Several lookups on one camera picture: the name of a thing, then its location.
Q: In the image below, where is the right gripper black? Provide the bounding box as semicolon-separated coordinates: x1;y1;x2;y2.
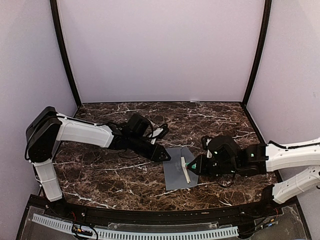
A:
187;153;240;177

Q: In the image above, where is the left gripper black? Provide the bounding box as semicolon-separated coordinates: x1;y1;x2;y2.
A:
128;134;171;163

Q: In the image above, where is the beige letter paper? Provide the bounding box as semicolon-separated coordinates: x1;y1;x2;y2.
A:
180;156;191;184

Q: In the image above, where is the grey envelope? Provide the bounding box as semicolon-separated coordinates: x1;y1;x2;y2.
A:
163;147;199;191

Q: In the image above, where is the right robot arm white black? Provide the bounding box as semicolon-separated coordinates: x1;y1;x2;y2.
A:
181;135;320;217

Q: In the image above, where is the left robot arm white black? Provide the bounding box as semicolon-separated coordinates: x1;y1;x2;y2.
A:
24;106;171;218

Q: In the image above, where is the small electronics board with leds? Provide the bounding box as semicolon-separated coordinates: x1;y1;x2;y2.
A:
71;225;93;236

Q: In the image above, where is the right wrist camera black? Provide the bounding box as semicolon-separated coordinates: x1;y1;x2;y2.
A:
201;135;212;159

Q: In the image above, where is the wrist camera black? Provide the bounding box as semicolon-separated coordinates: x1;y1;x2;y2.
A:
148;123;169;145
201;135;212;159

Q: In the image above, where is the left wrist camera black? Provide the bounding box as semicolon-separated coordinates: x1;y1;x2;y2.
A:
148;123;169;145

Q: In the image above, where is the black front table rail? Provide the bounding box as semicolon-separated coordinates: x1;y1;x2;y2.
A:
30;195;283;232

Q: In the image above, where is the white slotted cable duct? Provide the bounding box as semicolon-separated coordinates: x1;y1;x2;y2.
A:
31;213;239;240

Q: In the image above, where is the black right frame post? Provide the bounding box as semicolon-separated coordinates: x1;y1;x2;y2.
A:
241;0;272;108

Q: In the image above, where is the black frame post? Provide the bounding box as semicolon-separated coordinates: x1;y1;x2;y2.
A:
241;0;272;108
49;0;82;108

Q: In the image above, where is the black left frame post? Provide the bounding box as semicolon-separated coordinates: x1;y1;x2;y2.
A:
49;0;82;108

